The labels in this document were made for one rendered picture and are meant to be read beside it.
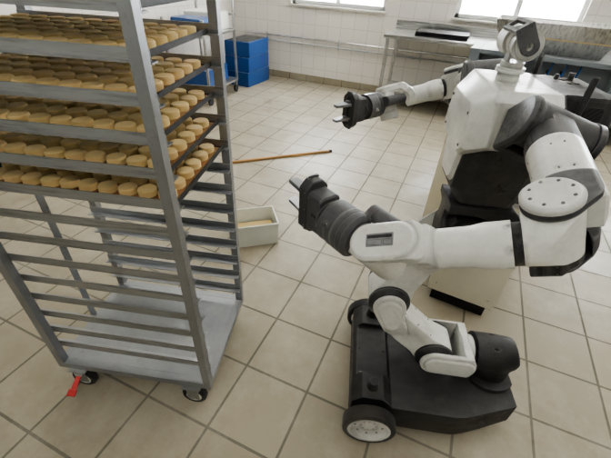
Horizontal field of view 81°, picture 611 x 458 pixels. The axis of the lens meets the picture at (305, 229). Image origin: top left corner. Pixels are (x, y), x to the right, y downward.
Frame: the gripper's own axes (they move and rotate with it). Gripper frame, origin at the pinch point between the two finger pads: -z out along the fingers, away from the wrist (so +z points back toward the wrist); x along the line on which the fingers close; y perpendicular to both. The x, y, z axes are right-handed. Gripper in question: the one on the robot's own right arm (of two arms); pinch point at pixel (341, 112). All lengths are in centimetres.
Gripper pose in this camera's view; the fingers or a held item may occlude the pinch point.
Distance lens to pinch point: 130.0
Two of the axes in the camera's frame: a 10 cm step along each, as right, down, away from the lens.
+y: 6.1, 4.9, -6.2
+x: 0.5, -8.0, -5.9
